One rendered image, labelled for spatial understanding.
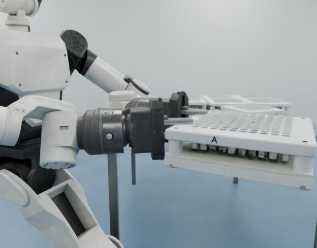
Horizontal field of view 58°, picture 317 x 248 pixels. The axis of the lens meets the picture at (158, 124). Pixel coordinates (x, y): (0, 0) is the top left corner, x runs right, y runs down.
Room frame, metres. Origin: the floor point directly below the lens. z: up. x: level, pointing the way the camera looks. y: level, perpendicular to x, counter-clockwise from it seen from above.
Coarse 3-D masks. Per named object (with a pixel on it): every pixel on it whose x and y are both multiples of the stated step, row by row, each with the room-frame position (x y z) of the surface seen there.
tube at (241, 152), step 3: (240, 126) 0.49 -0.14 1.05; (243, 126) 0.48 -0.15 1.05; (246, 126) 0.48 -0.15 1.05; (240, 129) 0.49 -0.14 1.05; (243, 129) 0.48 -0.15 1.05; (246, 129) 0.49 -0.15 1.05; (240, 150) 0.49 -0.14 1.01; (243, 150) 0.48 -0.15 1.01; (240, 153) 0.49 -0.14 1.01; (243, 153) 0.48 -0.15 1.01; (240, 156) 0.49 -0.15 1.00; (243, 156) 0.48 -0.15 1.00
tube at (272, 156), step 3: (273, 129) 0.46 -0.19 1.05; (276, 129) 0.47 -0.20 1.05; (279, 129) 0.46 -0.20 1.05; (273, 132) 0.46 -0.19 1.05; (276, 132) 0.46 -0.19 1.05; (279, 132) 0.46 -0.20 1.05; (276, 135) 0.46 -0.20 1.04; (270, 153) 0.47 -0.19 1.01; (273, 153) 0.46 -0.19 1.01; (276, 153) 0.46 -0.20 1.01; (270, 156) 0.46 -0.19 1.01; (273, 156) 0.46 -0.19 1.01; (276, 156) 0.46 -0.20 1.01; (270, 159) 0.46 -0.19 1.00; (273, 159) 0.46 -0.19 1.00; (276, 159) 0.46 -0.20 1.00
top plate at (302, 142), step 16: (208, 112) 0.69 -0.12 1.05; (176, 128) 0.51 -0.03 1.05; (192, 128) 0.51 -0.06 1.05; (208, 128) 0.51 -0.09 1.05; (304, 128) 0.51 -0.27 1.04; (208, 144) 0.47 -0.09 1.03; (224, 144) 0.46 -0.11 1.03; (240, 144) 0.45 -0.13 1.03; (256, 144) 0.44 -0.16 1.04; (272, 144) 0.43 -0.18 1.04; (288, 144) 0.42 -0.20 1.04; (304, 144) 0.41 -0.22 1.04
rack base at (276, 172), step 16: (176, 160) 0.50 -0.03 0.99; (192, 160) 0.49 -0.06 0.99; (208, 160) 0.47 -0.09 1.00; (224, 160) 0.47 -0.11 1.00; (240, 160) 0.47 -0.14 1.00; (256, 160) 0.47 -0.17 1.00; (288, 160) 0.47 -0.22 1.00; (240, 176) 0.45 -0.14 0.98; (256, 176) 0.44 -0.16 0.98; (272, 176) 0.43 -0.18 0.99; (288, 176) 0.42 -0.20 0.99; (304, 176) 0.41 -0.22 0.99
